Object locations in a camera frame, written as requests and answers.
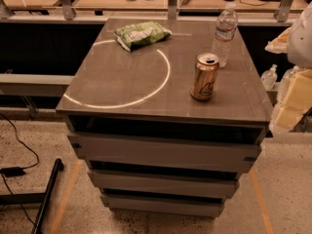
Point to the clear plastic water bottle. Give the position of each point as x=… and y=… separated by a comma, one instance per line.
x=225, y=28

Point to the green chip bag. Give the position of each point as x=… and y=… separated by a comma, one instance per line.
x=141, y=34

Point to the grey drawer cabinet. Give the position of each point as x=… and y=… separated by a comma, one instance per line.
x=146, y=93

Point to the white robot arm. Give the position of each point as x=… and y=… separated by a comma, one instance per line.
x=300, y=40

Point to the top grey drawer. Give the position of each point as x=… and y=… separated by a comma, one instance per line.
x=170, y=153

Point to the grey horizontal beam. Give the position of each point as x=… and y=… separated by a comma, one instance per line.
x=34, y=85

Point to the middle grey drawer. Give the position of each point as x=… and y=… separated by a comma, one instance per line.
x=165, y=184

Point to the yellow sponge blocks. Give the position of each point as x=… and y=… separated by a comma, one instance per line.
x=297, y=101

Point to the small clear bottle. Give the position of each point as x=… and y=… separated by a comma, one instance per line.
x=269, y=77

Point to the black power adapter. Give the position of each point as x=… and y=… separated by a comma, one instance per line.
x=13, y=171

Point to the bottom grey drawer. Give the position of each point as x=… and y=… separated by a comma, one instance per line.
x=153, y=205

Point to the gold soda can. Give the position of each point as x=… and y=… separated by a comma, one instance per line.
x=206, y=68

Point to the black metal stand leg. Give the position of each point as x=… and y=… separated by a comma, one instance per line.
x=43, y=198

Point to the grey drawer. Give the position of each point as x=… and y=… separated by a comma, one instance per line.
x=153, y=205
x=165, y=184
x=170, y=153

